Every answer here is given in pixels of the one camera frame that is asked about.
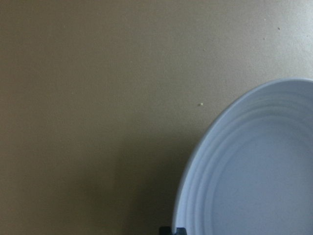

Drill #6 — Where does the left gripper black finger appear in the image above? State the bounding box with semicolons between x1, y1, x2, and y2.
159;226;187;235

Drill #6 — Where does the blue plate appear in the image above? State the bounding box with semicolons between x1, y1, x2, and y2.
172;78;313;235

